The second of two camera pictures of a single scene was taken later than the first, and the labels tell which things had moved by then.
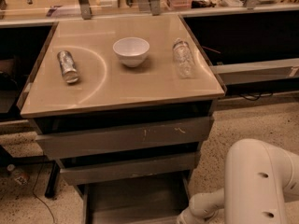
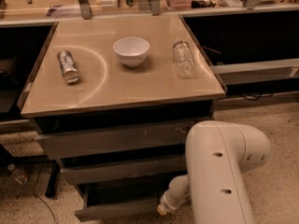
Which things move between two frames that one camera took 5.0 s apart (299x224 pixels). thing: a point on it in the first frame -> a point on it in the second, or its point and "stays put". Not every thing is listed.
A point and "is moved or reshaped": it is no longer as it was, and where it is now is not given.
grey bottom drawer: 145,202 is moved or reshaped
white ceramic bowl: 131,51 stays put
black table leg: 52,180 stays put
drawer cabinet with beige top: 125,105 stays put
